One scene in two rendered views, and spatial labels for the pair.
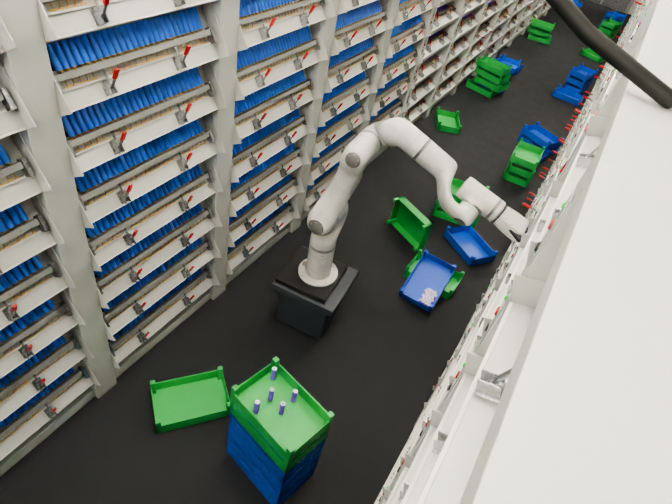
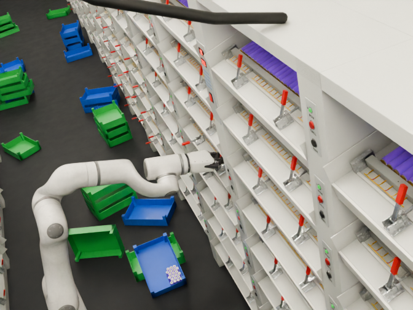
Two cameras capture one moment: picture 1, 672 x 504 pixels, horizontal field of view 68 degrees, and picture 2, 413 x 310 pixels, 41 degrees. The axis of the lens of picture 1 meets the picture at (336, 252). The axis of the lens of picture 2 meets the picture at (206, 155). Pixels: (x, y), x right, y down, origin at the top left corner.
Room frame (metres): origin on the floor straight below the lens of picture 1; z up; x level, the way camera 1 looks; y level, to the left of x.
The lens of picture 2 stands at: (-0.04, 0.41, 2.19)
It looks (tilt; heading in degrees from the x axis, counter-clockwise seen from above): 33 degrees down; 326
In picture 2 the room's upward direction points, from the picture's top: 14 degrees counter-clockwise
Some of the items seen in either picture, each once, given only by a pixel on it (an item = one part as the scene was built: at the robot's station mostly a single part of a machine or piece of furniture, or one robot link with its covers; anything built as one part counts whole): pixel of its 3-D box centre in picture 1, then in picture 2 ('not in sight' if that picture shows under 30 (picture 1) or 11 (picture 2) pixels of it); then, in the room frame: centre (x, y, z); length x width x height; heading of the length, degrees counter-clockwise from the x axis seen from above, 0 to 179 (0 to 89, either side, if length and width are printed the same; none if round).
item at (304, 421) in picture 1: (281, 406); not in sight; (0.89, 0.05, 0.44); 0.30 x 0.20 x 0.08; 55
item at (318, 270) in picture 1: (320, 258); not in sight; (1.69, 0.06, 0.40); 0.19 x 0.19 x 0.18
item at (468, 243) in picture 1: (470, 243); (149, 210); (2.56, -0.82, 0.04); 0.30 x 0.20 x 0.08; 34
